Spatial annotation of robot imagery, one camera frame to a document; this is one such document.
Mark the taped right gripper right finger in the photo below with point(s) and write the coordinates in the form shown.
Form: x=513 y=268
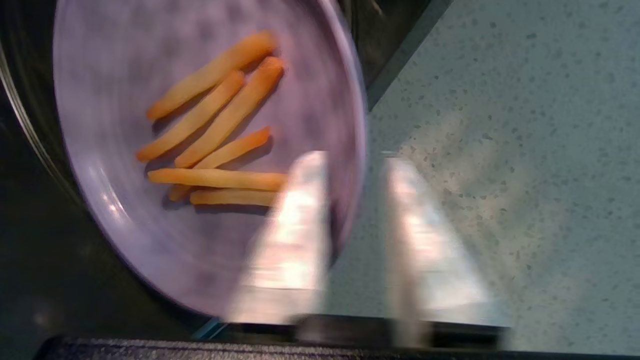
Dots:
x=425 y=260

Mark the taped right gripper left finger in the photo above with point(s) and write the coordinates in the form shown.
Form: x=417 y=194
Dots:
x=295 y=240

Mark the purple plate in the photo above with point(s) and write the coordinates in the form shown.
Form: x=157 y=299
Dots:
x=125 y=50

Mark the silver microwave oven body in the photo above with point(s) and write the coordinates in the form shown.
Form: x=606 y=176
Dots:
x=60 y=280

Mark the orange french fry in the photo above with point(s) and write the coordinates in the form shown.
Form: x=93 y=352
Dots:
x=232 y=112
x=192 y=117
x=210 y=75
x=237 y=147
x=232 y=197
x=220 y=179

